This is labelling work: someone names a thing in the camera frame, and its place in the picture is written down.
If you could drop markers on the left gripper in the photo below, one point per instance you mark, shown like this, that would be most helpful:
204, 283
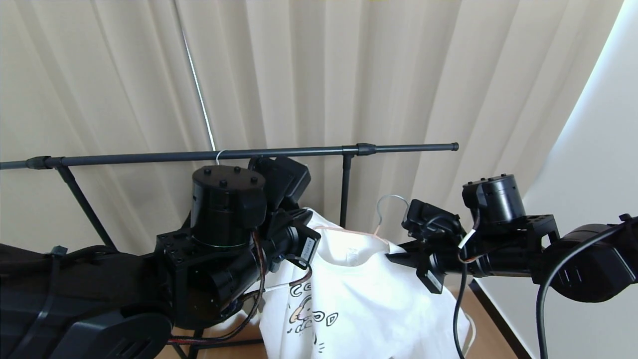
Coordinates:
289, 244

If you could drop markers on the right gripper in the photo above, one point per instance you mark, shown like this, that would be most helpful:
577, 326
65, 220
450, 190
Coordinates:
458, 262

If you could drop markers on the pink clothes hanger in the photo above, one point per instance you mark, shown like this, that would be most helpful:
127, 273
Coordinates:
220, 157
379, 219

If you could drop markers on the white garment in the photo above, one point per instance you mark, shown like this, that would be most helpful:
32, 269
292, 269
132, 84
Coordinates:
374, 299

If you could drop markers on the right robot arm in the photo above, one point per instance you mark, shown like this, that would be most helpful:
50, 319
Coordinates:
588, 264

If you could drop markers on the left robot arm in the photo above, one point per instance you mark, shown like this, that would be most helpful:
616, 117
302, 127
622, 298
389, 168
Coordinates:
99, 289

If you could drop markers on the black clothes rack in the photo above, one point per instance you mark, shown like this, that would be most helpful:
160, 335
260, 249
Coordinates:
149, 156

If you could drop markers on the beige curtain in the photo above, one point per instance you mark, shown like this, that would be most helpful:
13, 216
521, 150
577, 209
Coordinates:
349, 65

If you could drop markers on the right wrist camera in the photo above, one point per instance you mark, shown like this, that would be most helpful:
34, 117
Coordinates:
428, 219

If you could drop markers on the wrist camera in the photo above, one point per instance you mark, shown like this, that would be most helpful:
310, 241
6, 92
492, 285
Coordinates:
428, 219
289, 179

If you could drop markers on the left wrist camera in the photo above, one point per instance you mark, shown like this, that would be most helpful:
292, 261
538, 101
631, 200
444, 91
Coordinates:
289, 179

